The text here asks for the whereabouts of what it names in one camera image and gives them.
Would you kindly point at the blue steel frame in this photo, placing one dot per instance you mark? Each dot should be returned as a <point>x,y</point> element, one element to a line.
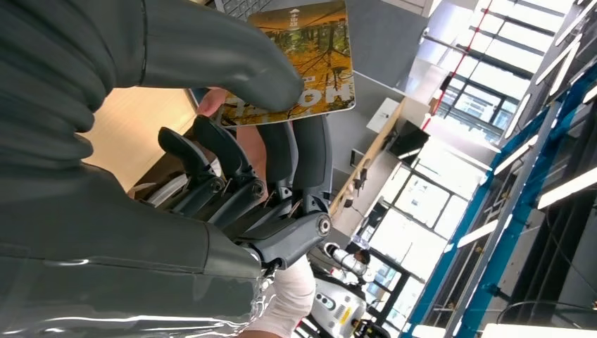
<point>503,224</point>

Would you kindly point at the grey laptop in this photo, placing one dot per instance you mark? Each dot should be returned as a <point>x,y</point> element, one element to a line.
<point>240,7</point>

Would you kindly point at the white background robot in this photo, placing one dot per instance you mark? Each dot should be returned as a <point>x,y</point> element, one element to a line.
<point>338,303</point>

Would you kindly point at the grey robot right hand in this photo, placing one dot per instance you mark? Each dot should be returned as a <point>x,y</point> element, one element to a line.
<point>116,261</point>

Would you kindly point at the black monitor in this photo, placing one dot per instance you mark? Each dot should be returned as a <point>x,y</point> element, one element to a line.
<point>408,142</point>

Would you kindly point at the person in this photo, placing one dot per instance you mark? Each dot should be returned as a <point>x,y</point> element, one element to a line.
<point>289,294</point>

